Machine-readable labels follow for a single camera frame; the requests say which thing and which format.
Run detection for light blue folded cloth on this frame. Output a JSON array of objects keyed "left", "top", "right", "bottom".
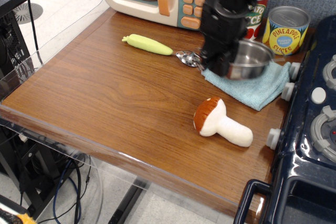
[{"left": 202, "top": 62, "right": 291, "bottom": 111}]

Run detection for tomato sauce can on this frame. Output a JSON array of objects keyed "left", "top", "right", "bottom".
[{"left": 245, "top": 0, "right": 269, "bottom": 40}]

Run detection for black and blue floor cables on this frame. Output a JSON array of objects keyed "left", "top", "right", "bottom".
[{"left": 15, "top": 153, "right": 92, "bottom": 224}]

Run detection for small steel pot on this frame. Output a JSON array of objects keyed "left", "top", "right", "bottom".
[{"left": 226, "top": 39, "right": 285, "bottom": 80}]

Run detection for pineapple slices can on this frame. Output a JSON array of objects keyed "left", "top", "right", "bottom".
[{"left": 262, "top": 6, "right": 311, "bottom": 56}]

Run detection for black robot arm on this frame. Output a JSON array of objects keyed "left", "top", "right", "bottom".
[{"left": 176, "top": 0, "right": 274, "bottom": 80}]

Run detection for plush brown white mushroom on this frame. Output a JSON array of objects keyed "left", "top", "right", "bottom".
[{"left": 193, "top": 97, "right": 253, "bottom": 147}]

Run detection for spoon with green carrot handle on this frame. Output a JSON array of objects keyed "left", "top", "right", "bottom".
[{"left": 122, "top": 34, "right": 198, "bottom": 67}]

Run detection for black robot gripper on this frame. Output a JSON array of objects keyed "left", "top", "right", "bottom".
[{"left": 199, "top": 0, "right": 248, "bottom": 77}]

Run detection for navy blue toy stove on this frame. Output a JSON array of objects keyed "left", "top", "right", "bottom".
[{"left": 234, "top": 16, "right": 335, "bottom": 223}]

